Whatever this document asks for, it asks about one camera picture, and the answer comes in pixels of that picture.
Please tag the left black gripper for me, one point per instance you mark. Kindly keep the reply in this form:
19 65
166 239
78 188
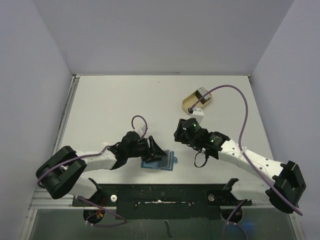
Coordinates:
157 152

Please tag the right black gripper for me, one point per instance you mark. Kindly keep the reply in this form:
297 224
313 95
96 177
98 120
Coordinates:
180 132

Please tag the blue card holder wallet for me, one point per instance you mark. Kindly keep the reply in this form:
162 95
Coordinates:
164 163

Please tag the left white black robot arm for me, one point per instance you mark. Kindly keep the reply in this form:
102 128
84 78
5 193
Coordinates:
62 173

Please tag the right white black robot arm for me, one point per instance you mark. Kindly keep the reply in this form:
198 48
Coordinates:
284 182

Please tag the stack of cards in tray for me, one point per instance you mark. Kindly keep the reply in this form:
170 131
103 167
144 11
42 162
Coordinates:
203 95

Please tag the tan oval wooden tray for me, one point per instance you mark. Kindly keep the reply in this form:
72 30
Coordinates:
192 100

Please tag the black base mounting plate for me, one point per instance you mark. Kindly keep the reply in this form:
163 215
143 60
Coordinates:
167 201

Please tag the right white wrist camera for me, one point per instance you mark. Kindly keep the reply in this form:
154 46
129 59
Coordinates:
197 114

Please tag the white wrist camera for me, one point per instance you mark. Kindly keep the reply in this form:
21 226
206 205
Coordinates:
142 131
197 114

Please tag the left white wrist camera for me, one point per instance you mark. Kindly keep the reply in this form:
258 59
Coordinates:
142 131

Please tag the left aluminium rail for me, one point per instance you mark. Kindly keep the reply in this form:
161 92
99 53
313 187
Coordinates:
66 112

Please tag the aluminium rail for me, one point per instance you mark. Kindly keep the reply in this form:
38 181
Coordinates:
66 112
41 199

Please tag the front aluminium rail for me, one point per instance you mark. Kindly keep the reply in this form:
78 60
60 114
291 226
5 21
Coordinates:
41 199

